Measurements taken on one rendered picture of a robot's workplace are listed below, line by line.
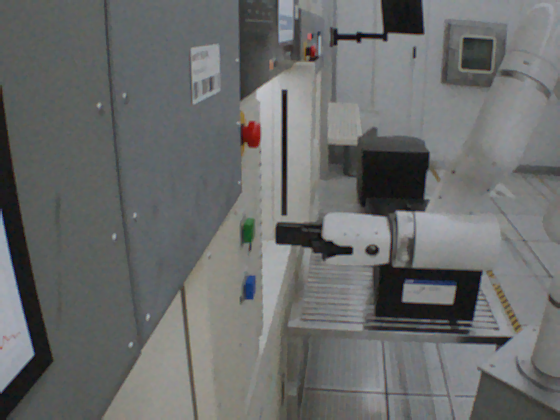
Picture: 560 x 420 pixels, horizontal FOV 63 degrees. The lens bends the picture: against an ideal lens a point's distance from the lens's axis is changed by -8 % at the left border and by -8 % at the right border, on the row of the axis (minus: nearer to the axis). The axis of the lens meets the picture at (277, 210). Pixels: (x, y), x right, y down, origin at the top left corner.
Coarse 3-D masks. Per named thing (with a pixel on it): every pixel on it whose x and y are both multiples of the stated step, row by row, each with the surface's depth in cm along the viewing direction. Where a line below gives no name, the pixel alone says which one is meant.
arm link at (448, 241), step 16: (416, 224) 70; (432, 224) 70; (448, 224) 70; (464, 224) 70; (480, 224) 69; (496, 224) 69; (416, 240) 69; (432, 240) 69; (448, 240) 69; (464, 240) 69; (480, 240) 68; (496, 240) 68; (416, 256) 70; (432, 256) 70; (448, 256) 69; (464, 256) 69; (480, 256) 69; (496, 256) 68
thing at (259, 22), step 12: (252, 0) 71; (264, 0) 82; (252, 12) 72; (264, 12) 82; (252, 24) 72; (264, 24) 83; (240, 120) 71; (240, 216) 74; (240, 228) 75; (240, 240) 75
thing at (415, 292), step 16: (384, 272) 127; (400, 272) 127; (416, 272) 126; (432, 272) 125; (448, 272) 125; (464, 272) 124; (480, 272) 123; (384, 288) 129; (400, 288) 128; (416, 288) 128; (432, 288) 127; (448, 288) 126; (464, 288) 126; (384, 304) 131; (400, 304) 130; (416, 304) 129; (432, 304) 129; (448, 304) 128; (464, 304) 127; (432, 320) 130; (448, 320) 130; (464, 320) 129
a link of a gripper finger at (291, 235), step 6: (276, 228) 75; (282, 228) 75; (288, 228) 75; (294, 228) 75; (300, 228) 75; (276, 234) 75; (282, 234) 75; (288, 234) 74; (294, 234) 74; (300, 234) 74; (276, 240) 76; (282, 240) 75; (288, 240) 75; (294, 240) 75; (300, 240) 74; (306, 240) 73; (312, 240) 72
